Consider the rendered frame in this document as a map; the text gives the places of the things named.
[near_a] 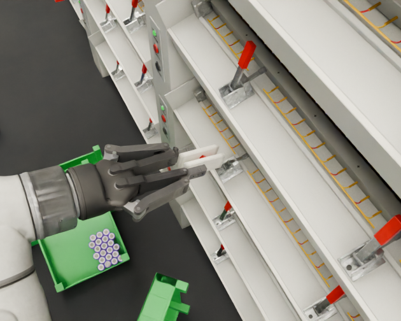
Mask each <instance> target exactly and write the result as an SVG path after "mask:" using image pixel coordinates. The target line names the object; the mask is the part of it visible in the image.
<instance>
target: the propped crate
mask: <svg viewBox="0 0 401 321"><path fill-rule="evenodd" d="M77 219H78V218H77ZM104 229H109V232H110V233H111V232H112V233H114V234H115V240H114V243H115V244H119V246H120V249H119V251H117V252H118V253H119V255H121V258H122V262H119V261H118V263H117V264H115V265H113V264H112V265H111V267H106V268H105V270H102V271H100V270H98V268H97V267H98V265H99V264H101V263H100V262H99V260H96V259H94V258H93V254H94V253H96V252H95V251H94V249H91V248H90V247H89V246H88V244H89V243H90V242H91V241H90V235H92V234H94V235H96V234H97V232H103V230H104ZM38 243H39V245H40V247H41V250H42V252H43V255H44V258H45V260H46V263H47V265H48V268H49V270H50V273H51V276H52V278H53V281H54V284H55V289H56V291H57V292H62V291H63V290H66V289H68V288H70V287H72V286H74V285H76V284H79V283H81V282H83V281H85V280H88V279H89V278H91V277H93V276H96V275H98V274H100V273H103V272H105V271H107V270H109V269H111V268H113V267H115V266H117V265H120V264H122V263H124V262H126V261H128V260H130V258H129V255H128V253H127V250H126V248H125V245H124V243H123V241H122V238H121V236H120V233H119V232H118V229H117V227H116V224H115V221H114V220H113V217H112V215H111V212H110V211H109V212H107V213H105V214H103V215H100V216H98V217H94V218H90V219H87V220H83V221H82V220H79V219H78V223H77V226H76V228H75V229H71V230H69V231H65V232H62V233H58V234H55V235H53V236H49V237H46V238H45V239H39V240H38Z"/></svg>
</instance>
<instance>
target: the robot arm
mask: <svg viewBox="0 0 401 321"><path fill-rule="evenodd" d="M218 149H219V145H218V144H214V145H210V146H205V147H203V148H198V149H195V148H194V147H190V148H186V149H182V150H179V148H178V147H175V146H174V147H173V149H171V148H170V147H169V144H168V143H152V144H144V145H130V146H116V145H105V147H104V158H103V159H102V160H100V161H99V162H97V163H96V164H91V163H87V164H82V165H79V166H75V167H71V168H68V169H67V170H66V173H65V172H64V170H63V169H62V168H61V167H60V166H52V167H49V168H44V169H39V170H36V171H31V172H24V173H22V174H19V175H13V176H0V321H52V317H51V314H50V309H49V306H48V302H47V300H46V296H45V292H44V290H43V288H42V286H41V284H40V282H39V279H38V276H37V274H36V270H35V267H34V263H33V258H32V246H31V242H33V241H36V240H39V239H45V238H46V237H49V236H53V235H55V234H58V233H62V232H65V231H69V230H71V229H75V228H76V226H77V223H78V219H79V220H82V221H83V220H87V219H90V218H94V217H98V216H100V215H103V214H105V213H107V212H109V211H123V210H125V211H126V212H127V213H129V214H131V215H132V219H133V221H135V222H139V221H140V220H141V219H142V218H143V217H144V216H145V215H146V214H147V213H148V212H150V211H152V210H154V209H156V208H158V207H160V206H162V205H163V204H165V203H168V202H169V201H172V200H173V199H176V198H177V197H179V196H182V195H183V194H185V193H186V192H187V190H188V186H189V184H190V180H191V179H194V178H198V177H202V176H204V175H205V174H206V171H209V170H212V169H216V168H220V167H221V166H222V163H223V160H224V158H225V154H224V153H219V154H217V152H218ZM202 155H205V156H206V157H204V158H201V159H200V158H199V157H201V156H202ZM120 162H124V163H120ZM176 163H177V164H176ZM175 164H176V167H177V168H178V169H174V170H170V171H165V172H162V173H157V174H153V175H148V176H143V175H146V174H149V173H152V172H155V171H158V170H161V169H164V168H168V167H171V166H173V165H175ZM158 189H160V190H158ZM153 190H158V191H156V192H154V193H152V194H150V195H148V196H146V197H144V198H143V199H142V200H138V199H137V200H136V201H134V202H133V203H131V201H132V200H133V199H134V198H135V197H136V196H141V195H143V194H144V193H145V192H149V191H153ZM77 218H78V219H77Z"/></svg>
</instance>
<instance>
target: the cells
mask: <svg viewBox="0 0 401 321"><path fill-rule="evenodd" d="M114 240H115V234H114V233H112V232H111V233H110V232H109V229H104V230H103V232H97V234H96V235H94V234H92V235H90V241H91V242H90V243H89V244H88V246H89V247H90V248H91V249H94V251H95V252H96V253H94V254H93V258H94V259H96V260H99V262H100V263H101V264H99V265H98V267H97V268H98V270H100V271H102V270H105V268H109V267H111V265H112V264H113V265H115V264H117V263H118V261H119V262H122V258H121V255H119V253H118V252H117V251H119V249H120V246H119V244H115V243H114ZM113 250H114V251H113ZM99 253H100V254H99ZM111 254H112V255H111ZM113 257H114V258H113ZM117 258H118V259H117ZM106 260H107V261H106Z"/></svg>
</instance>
